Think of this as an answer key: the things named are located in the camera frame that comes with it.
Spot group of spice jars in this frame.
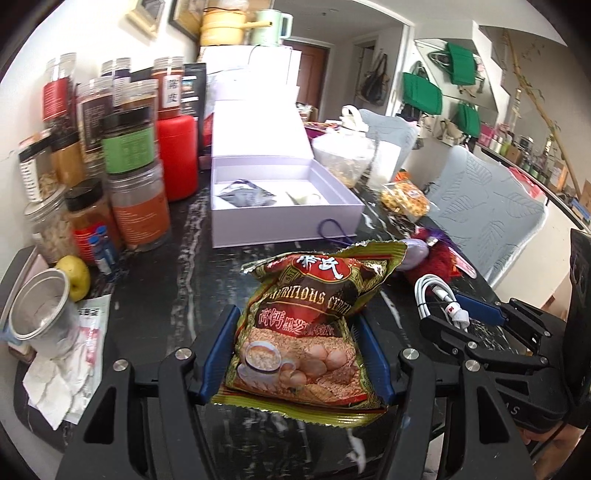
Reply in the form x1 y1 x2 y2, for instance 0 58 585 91
18 53 185 278

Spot white purple sachet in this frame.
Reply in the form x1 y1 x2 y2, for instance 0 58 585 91
218 181 278 208

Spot large grey covered chair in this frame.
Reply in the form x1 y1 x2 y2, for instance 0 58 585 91
425 147 550 287

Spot red canister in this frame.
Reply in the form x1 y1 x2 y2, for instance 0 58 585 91
157 115 200 202

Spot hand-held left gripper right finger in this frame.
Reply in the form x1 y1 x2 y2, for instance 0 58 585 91
355 314 536 480

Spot purple cord loop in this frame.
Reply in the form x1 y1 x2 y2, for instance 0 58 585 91
318 219 354 245

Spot white crumpled tissue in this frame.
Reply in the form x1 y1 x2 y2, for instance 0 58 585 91
23 355 93 430

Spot white refrigerator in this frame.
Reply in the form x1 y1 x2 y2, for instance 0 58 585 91
198 45 303 112

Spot white paper bag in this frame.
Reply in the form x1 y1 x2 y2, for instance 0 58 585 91
374 138 407 185

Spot grey pouch with purple tassel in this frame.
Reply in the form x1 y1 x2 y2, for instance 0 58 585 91
402 231 444 271

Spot row of small bottles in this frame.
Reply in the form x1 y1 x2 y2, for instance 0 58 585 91
480 124 568 190

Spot dark red fluffy sock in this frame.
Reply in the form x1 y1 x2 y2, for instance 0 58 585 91
406 228 462 282

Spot small grey covered chair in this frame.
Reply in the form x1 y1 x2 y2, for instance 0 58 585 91
360 110 419 162

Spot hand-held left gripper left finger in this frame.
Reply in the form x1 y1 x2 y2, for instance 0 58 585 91
55 305 242 480

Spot white cabinet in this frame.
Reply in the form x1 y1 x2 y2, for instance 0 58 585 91
480 143 591 324

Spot bamboo pole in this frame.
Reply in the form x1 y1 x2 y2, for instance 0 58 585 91
503 30 583 195

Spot brown door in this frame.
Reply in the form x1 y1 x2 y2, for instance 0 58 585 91
283 39 331 109

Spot pale green kettle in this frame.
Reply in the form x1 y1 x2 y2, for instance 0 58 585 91
254 9 294 47

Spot person's right hand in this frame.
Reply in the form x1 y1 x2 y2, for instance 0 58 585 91
522 425 589 448

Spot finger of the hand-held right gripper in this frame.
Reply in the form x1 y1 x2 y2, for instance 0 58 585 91
419 315 550 370
455 293 564 356

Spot green gold cereal packet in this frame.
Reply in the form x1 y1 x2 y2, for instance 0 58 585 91
210 240 408 428

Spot green tote bag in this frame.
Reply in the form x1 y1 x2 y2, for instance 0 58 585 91
445 42 478 86
403 71 443 112
457 102 481 138

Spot blue capped small tubes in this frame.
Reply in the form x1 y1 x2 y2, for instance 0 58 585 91
90 226 118 278

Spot white charging cable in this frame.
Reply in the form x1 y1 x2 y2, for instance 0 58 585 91
414 274 469 330

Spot waffle packet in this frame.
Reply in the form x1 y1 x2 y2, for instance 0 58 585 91
381 171 430 220

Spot black printed box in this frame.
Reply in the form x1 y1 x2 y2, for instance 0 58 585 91
182 62 207 153

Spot yellow-green apple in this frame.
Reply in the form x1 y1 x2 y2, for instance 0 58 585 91
55 255 90 302

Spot framed picture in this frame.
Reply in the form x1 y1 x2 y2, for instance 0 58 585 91
168 0 204 42

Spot white gift box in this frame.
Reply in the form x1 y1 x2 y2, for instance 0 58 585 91
210 99 365 250

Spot white paper packet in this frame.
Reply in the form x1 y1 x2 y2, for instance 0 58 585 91
65 295 112 423

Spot yellow pot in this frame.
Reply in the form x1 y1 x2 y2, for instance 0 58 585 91
199 9 259 47

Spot cream white refill bottle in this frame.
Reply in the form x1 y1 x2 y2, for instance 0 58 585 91
284 189 324 206

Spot black hanging bag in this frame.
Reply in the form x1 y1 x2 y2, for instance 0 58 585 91
360 55 389 106

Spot clear plastic bag of snacks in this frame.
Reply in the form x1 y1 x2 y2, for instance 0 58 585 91
311 105 377 188

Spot foil cup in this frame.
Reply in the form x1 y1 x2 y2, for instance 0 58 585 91
8 269 79 356

